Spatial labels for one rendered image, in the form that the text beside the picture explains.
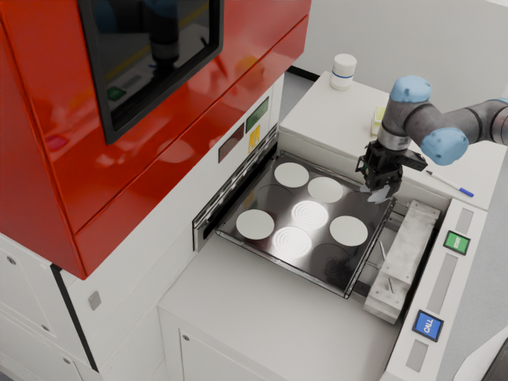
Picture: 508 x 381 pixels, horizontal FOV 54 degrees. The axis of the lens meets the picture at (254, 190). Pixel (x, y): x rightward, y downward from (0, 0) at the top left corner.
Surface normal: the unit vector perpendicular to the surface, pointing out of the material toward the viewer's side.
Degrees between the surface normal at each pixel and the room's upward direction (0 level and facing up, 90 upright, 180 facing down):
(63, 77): 90
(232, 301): 0
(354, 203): 0
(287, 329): 0
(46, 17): 90
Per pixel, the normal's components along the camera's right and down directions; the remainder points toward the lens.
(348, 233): 0.05, -0.67
